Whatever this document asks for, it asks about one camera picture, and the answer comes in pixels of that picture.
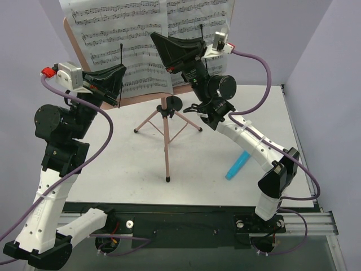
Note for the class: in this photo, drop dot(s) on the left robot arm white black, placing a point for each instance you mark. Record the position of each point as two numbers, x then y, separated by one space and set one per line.
42 243

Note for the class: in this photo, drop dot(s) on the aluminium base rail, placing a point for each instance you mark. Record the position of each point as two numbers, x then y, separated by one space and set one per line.
241 223

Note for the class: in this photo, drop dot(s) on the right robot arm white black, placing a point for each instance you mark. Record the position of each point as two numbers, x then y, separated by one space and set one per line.
214 93

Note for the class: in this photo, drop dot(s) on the black microphone desk stand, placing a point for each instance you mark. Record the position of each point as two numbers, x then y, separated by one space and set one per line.
174 103

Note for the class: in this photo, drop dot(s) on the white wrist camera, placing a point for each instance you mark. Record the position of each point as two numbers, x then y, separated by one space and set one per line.
220 45
68 75

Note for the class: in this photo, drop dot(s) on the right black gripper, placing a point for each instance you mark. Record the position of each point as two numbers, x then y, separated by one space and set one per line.
184 62

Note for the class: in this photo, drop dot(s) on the sheet music page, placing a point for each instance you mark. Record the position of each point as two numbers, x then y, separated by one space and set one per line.
189 19
114 32

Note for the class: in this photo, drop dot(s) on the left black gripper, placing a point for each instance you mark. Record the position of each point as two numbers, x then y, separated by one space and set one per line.
102 94

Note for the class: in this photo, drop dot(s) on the blue toy microphone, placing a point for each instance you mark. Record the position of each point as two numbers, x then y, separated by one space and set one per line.
238 164

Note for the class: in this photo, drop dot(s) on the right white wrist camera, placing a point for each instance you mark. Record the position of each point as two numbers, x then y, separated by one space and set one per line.
220 45

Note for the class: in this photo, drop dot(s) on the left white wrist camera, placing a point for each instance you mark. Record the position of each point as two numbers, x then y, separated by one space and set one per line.
68 75

